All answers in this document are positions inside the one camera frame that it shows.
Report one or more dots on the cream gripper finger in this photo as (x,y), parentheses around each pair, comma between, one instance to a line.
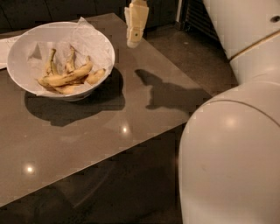
(136,15)

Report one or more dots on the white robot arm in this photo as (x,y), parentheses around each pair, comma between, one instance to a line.
(229,154)

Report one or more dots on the yellow banana right side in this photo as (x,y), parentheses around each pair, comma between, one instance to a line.
(94,77)

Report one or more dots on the upright yellow banana middle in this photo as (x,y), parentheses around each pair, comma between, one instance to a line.
(70,61)

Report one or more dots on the upright yellow banana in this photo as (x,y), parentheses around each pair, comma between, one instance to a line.
(50,67)
(70,61)

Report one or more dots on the white bowl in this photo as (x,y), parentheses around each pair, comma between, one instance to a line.
(17,64)

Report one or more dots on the yellow banana at bottom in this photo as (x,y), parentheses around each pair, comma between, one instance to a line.
(65,89)

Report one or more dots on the upright yellow banana left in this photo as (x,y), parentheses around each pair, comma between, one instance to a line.
(50,67)

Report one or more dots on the dark slatted appliance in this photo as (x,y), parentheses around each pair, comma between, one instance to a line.
(193,15)

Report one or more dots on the dark cabinet fronts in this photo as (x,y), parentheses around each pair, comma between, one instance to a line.
(22,14)

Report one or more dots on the white paper on table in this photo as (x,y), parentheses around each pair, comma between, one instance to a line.
(5,46)

